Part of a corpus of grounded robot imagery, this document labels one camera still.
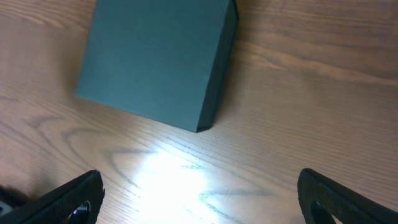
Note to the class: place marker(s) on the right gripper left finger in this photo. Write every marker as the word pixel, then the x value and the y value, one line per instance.
pixel 77 201

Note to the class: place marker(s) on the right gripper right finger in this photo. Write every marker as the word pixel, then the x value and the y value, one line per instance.
pixel 323 200

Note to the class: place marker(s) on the dark green box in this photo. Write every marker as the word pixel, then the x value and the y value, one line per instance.
pixel 165 60

